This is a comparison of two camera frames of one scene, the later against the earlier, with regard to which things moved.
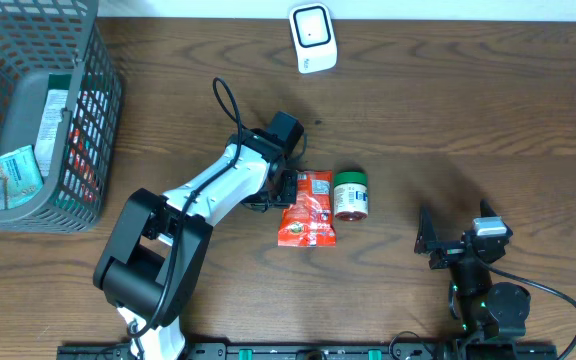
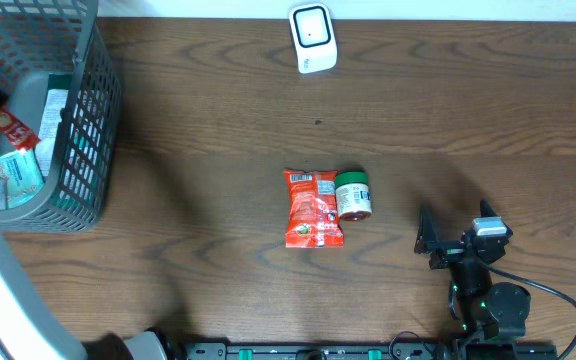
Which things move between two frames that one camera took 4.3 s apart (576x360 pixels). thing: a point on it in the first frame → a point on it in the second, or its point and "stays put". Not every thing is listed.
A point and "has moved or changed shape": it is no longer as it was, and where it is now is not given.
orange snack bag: [309, 222] has moved or changed shape
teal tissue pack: [20, 175] stays put
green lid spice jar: [351, 196] stays put
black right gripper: [449, 251] stays put
